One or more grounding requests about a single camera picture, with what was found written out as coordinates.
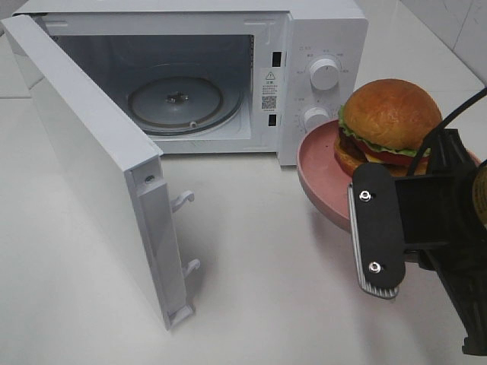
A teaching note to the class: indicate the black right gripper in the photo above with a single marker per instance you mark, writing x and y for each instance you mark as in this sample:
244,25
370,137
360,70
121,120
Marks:
459,256

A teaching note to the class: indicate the pink round plate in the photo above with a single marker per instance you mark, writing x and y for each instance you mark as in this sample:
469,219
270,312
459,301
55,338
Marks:
326,185

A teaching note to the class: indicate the toy hamburger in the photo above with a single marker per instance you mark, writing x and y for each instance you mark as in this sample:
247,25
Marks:
384,121

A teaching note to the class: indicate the white microwave door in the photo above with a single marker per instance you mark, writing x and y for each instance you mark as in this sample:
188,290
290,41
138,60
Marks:
112,166

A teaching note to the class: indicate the lower white timer knob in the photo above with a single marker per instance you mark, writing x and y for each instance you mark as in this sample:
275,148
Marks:
313,117

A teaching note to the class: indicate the upper white power knob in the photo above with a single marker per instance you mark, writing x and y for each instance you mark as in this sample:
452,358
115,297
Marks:
324,73

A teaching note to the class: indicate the white warning label sticker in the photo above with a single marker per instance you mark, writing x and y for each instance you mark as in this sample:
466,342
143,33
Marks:
269,88

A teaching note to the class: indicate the white microwave oven body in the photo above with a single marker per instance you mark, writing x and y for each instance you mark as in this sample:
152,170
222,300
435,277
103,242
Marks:
116,42

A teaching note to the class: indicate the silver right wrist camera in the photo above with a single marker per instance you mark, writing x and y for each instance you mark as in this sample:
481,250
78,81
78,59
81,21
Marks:
377,231

